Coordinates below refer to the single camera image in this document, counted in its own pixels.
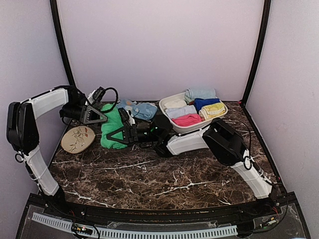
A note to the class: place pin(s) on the black front rail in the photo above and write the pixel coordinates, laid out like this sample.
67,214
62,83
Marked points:
239,213

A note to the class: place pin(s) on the pale blue rolled towel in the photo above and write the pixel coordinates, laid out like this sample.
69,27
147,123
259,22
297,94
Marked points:
194,93

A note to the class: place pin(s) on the green towel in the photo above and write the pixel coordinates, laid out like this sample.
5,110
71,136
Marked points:
113,123

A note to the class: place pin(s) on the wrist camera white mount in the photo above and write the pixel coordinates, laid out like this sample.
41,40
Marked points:
126,116
95,96

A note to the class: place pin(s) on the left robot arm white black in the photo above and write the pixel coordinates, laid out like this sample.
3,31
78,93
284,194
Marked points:
22,131

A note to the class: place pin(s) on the small circuit board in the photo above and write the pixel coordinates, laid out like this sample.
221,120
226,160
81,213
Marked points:
81,229

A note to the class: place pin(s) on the left black frame post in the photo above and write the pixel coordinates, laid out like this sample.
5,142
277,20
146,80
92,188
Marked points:
60,41

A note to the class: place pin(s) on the light blue patterned towel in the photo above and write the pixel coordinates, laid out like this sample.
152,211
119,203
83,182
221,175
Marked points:
142,111

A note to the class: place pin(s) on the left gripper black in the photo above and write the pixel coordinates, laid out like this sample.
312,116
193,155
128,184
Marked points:
90,111

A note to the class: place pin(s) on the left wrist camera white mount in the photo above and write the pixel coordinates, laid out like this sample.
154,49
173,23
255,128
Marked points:
95,96

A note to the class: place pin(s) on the beige embroidered round cloth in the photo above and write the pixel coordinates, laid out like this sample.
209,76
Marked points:
77,139

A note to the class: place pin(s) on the black frame post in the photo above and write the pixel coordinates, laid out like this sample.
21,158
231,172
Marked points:
60,41
258,52

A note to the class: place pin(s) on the white slotted cable duct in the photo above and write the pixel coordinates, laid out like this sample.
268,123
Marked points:
117,230

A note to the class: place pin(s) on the cream rolled towel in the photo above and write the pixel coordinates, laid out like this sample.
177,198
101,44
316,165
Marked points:
178,103

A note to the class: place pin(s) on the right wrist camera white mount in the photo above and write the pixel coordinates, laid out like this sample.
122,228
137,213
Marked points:
126,116

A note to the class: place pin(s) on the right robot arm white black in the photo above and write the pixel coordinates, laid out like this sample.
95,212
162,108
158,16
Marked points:
225,143

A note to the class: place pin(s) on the pink rolled towel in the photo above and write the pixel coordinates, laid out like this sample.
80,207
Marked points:
187,120

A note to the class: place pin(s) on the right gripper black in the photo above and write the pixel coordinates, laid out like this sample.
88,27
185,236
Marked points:
129,135

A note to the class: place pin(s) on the dark blue rolled towel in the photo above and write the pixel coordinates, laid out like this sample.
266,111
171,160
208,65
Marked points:
199,103

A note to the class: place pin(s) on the white plastic basin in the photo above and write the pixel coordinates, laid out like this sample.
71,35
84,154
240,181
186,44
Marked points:
180,129

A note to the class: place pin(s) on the right black frame post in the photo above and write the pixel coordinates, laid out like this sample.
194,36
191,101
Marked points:
258,52

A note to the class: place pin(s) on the yellow-green crocodile towel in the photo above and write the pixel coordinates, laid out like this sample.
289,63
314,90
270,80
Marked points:
212,111

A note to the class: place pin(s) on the lavender rolled towel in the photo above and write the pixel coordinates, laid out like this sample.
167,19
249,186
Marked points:
174,113

